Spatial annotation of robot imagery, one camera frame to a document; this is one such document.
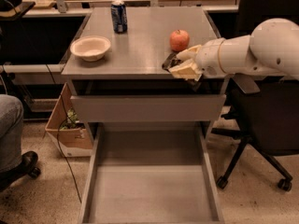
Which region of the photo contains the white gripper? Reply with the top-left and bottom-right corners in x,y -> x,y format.
169,38 -> 225,81

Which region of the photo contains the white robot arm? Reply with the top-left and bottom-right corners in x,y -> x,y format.
169,19 -> 299,80

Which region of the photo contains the grey top drawer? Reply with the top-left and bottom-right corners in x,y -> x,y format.
71,79 -> 225,123

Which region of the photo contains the grey drawer cabinet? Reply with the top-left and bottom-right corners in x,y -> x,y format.
63,7 -> 227,139

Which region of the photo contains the open grey middle drawer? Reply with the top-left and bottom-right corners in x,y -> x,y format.
78,125 -> 225,224

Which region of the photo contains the red apple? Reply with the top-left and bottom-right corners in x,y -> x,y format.
169,30 -> 190,52

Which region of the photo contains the blue soda can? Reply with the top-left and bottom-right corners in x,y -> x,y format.
111,0 -> 128,33

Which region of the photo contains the black office chair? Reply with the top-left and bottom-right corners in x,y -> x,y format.
212,0 -> 299,191

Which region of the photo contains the white paper bowl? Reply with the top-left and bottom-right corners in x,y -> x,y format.
70,35 -> 111,62

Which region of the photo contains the cardboard box with items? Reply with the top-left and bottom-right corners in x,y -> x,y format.
45,84 -> 93,158

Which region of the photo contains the person leg in jeans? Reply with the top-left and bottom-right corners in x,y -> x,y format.
0,94 -> 23,173

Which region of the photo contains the black shoe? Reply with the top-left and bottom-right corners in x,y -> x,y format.
0,151 -> 41,191

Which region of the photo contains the black cable on floor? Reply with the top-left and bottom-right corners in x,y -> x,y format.
43,63 -> 82,203

